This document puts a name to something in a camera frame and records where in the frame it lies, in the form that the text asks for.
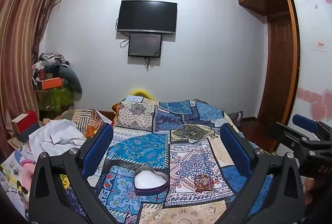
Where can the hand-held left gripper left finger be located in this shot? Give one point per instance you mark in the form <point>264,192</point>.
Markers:
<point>99,146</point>

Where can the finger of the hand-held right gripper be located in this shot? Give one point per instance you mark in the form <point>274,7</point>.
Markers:
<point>285,134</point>
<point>306,122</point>

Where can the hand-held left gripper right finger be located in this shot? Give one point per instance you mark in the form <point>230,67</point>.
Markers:
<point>234,146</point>

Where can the pile of mixed jewelry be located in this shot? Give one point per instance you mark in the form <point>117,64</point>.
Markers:
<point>205,182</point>

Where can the heart-shaped jewelry box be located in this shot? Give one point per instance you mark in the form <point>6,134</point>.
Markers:
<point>149,180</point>

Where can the dark cloth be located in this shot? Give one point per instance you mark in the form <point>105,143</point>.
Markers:
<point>237,116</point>

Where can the orange striped cloth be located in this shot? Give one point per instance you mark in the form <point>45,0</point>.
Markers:
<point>83,117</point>

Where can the white cloth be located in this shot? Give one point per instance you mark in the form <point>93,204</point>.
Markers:
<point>59,135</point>

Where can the patchwork printed blanket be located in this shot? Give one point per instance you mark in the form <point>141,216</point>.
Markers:
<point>145,146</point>

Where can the yellow printed cloth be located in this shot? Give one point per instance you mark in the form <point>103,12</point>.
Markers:
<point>63,181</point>

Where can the white sliding wardrobe door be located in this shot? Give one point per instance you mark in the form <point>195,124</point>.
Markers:
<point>311,58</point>

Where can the green patterned cloth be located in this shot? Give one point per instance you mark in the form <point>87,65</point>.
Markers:
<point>54,99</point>

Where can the grey cushion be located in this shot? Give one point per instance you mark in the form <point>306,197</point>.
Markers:
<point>72,78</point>

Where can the red box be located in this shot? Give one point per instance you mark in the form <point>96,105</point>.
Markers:
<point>28,122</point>

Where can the pink plush item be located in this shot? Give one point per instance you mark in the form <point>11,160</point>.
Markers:
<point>27,174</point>

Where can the red paper sticker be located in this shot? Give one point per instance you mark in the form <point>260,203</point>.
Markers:
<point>320,45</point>

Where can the orange box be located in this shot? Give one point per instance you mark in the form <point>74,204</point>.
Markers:
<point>51,83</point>

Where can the cardboard box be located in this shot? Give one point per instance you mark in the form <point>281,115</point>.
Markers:
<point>16,141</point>

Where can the printed magazine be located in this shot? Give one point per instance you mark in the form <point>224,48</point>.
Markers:
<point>13,168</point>

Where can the small black monitor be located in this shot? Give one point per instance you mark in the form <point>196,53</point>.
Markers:
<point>144,45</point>

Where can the brown striped curtain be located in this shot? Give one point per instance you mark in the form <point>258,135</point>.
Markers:
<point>18,45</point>

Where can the black wall television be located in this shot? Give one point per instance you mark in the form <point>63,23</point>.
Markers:
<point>147,16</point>

